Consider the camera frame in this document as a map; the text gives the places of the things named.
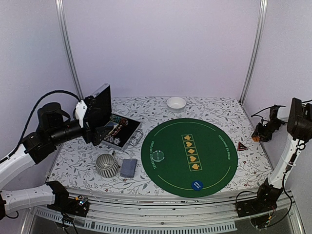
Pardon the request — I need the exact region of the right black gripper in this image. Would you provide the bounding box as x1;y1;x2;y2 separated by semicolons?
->
253;121;281;142

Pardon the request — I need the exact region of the clear acrylic dealer button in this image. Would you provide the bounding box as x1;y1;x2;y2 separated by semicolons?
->
152;150;165;162

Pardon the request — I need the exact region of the blue small blind button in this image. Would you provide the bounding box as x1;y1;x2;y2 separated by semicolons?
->
191;180;203;191

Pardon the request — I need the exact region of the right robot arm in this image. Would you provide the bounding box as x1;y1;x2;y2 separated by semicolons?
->
252;97;312;213

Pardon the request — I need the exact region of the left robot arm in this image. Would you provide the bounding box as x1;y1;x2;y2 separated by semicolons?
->
0;87;112;218

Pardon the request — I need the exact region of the card deck in case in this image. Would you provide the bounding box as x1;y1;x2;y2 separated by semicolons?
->
104;120;120;135

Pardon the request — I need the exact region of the poker chips front row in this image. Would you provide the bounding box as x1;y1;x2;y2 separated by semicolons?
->
104;136;121;145

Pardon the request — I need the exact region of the poker chips row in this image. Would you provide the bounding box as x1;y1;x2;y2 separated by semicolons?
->
110;115;129;126
104;136;121;145

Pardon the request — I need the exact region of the poker chips back row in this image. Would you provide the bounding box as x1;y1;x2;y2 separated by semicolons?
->
110;115;129;126

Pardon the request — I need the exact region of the aluminium poker chip case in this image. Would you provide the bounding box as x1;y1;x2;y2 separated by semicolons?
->
83;83;143;150

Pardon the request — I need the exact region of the red black triangle button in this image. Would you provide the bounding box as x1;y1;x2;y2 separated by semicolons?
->
237;142;248;151

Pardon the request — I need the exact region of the striped ceramic mug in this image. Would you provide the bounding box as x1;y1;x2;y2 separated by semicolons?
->
96;151;119;178

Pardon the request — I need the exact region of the blue playing card deck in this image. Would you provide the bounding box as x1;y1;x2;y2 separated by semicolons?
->
120;159;137;178

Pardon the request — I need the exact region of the round green poker mat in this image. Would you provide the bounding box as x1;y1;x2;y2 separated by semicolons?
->
141;118;238;198

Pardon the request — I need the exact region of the white ceramic bowl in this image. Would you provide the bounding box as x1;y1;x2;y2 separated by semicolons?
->
166;97;186;110

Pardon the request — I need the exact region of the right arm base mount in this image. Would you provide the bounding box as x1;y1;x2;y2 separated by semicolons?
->
235;196;277;217

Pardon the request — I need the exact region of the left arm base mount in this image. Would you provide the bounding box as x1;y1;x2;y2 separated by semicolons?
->
47;195;90;217

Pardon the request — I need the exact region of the right aluminium frame post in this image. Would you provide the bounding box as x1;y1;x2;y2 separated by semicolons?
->
239;0;268;105

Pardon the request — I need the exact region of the aluminium frame post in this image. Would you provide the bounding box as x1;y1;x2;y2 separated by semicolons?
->
239;0;268;105
55;0;83;99

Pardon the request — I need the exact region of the left aluminium frame post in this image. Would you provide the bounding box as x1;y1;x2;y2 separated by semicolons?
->
55;0;83;99

